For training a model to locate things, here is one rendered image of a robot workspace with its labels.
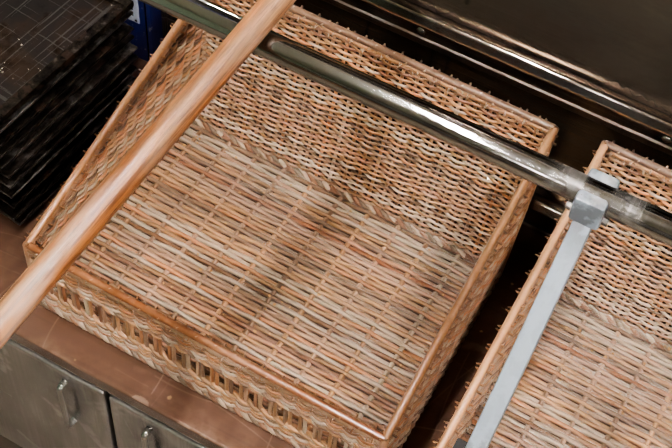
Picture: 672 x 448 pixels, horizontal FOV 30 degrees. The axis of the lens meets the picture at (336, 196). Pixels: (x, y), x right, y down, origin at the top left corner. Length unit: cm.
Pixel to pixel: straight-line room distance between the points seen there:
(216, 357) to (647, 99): 64
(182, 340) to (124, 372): 16
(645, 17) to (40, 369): 98
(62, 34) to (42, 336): 42
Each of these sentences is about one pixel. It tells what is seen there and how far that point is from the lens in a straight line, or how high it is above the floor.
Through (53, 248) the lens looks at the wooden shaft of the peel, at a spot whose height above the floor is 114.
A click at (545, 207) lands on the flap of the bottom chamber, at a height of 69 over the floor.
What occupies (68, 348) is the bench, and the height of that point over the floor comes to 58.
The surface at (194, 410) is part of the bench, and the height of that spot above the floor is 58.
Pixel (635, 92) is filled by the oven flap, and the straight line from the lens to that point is 163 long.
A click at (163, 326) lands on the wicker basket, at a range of 163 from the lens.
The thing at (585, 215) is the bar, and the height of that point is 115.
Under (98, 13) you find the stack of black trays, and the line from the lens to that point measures 182.
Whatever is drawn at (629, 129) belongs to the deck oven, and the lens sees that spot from 172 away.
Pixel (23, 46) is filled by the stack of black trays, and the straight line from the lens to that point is 179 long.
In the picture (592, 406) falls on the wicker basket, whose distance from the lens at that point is 179.
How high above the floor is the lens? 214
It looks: 54 degrees down
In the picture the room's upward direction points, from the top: 6 degrees clockwise
